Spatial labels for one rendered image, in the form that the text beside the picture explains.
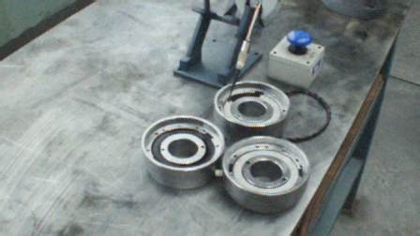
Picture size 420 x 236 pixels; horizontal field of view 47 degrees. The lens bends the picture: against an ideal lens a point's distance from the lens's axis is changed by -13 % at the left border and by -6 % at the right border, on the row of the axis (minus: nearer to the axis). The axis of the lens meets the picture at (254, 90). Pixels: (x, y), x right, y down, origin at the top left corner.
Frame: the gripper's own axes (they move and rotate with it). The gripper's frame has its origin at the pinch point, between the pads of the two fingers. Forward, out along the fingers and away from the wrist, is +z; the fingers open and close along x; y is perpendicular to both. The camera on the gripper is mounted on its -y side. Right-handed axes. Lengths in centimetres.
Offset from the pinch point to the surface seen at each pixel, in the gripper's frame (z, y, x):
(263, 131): 10.1, -10.3, -7.4
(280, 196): 9.5, -20.6, -14.5
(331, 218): 69, 33, -12
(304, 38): 5.8, 8.6, -4.9
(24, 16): 74, 79, 159
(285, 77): 12.0, 6.0, -3.5
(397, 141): 93, 106, -18
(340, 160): 38.1, 21.5, -12.6
